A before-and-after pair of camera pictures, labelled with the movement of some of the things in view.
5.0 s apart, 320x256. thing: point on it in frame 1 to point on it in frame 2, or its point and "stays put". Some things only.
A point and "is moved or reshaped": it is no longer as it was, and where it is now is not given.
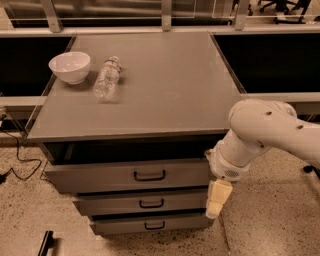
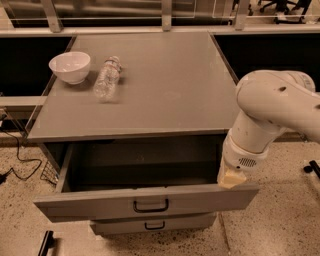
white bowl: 71,66 stays put
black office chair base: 288,11 stays put
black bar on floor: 47,244 stays put
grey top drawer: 141,175 is moved or reshaped
